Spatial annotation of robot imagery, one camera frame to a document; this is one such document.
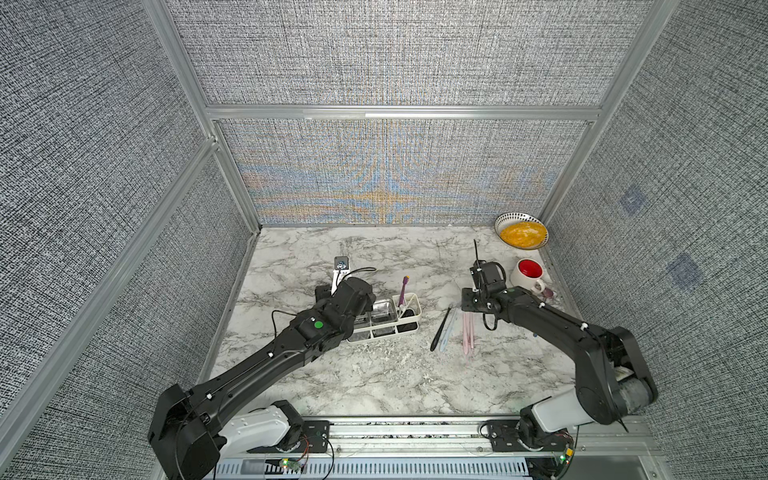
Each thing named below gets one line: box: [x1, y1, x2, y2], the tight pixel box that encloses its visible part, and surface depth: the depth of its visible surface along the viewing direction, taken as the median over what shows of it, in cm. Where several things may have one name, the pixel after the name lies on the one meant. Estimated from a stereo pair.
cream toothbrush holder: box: [346, 293, 422, 343], surface depth 89 cm
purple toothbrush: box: [398, 275, 411, 308], surface depth 87 cm
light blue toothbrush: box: [439, 308, 456, 352], surface depth 94 cm
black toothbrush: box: [430, 307, 452, 352], surface depth 92 cm
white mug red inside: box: [510, 258, 545, 294], surface depth 99 cm
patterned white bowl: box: [494, 212, 549, 250], surface depth 112 cm
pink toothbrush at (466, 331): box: [463, 312, 469, 355], surface depth 92 cm
